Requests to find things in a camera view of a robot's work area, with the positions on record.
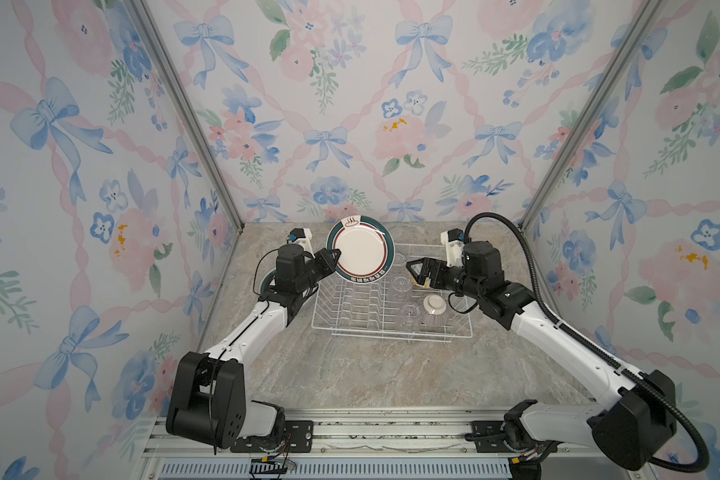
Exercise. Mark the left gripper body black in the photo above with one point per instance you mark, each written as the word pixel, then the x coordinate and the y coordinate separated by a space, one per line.
pixel 309 280

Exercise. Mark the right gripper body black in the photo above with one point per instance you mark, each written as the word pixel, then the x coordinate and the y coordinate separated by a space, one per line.
pixel 455 280

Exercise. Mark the white plate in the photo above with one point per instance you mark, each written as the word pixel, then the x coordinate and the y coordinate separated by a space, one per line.
pixel 367 249

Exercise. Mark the green and red rimmed plate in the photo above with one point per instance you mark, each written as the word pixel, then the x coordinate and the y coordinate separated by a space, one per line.
pixel 267 284

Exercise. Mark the clear glass tumbler back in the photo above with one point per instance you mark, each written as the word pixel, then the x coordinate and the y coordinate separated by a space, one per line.
pixel 399 260

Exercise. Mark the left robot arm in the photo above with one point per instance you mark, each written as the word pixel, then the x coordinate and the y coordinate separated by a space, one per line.
pixel 209 402

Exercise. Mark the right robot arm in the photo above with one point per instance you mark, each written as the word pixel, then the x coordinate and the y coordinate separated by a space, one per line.
pixel 626 419

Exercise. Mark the yellow patterned ceramic bowl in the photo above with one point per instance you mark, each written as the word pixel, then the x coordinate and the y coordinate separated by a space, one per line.
pixel 423 279

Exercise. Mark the grey striped ceramic bowl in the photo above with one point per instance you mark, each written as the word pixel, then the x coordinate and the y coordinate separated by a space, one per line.
pixel 435 307

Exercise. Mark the clear glass tumbler front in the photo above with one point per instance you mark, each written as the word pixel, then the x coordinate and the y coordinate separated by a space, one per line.
pixel 409 314

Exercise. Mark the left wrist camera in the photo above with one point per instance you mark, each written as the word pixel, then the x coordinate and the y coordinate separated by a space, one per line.
pixel 301 237

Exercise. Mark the white wire dish rack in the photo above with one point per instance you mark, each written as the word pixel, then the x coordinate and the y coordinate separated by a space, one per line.
pixel 343 308

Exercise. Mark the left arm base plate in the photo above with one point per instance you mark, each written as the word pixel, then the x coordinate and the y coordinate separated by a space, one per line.
pixel 292 436

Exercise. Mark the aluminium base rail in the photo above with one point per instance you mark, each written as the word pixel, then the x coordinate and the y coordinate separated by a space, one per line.
pixel 376 443

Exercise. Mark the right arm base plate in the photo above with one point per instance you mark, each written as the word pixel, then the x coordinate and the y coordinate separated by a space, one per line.
pixel 506 436

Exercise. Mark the right aluminium corner post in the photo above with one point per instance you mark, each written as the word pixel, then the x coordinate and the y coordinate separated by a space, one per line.
pixel 634 35

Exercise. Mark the aluminium corner post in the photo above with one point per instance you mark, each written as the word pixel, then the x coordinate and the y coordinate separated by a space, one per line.
pixel 634 35
pixel 155 46

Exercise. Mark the left aluminium corner post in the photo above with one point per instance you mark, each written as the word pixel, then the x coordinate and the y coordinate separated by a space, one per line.
pixel 155 46

